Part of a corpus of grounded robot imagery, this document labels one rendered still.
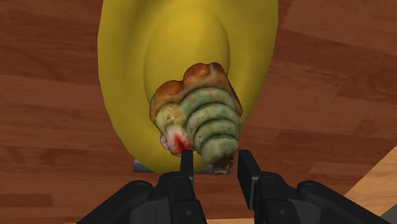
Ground green and orange toy figure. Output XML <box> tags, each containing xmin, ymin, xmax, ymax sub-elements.
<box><xmin>149</xmin><ymin>62</ymin><xmax>244</xmax><ymax>176</ymax></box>

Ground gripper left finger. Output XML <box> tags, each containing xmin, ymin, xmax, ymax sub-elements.
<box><xmin>76</xmin><ymin>149</ymin><xmax>208</xmax><ymax>224</ymax></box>

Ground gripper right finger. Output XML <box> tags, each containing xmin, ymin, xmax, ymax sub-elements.
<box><xmin>237</xmin><ymin>150</ymin><xmax>392</xmax><ymax>224</ymax></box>

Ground yellow bowl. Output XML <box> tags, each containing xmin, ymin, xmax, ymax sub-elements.
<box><xmin>97</xmin><ymin>0</ymin><xmax>279</xmax><ymax>174</ymax></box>

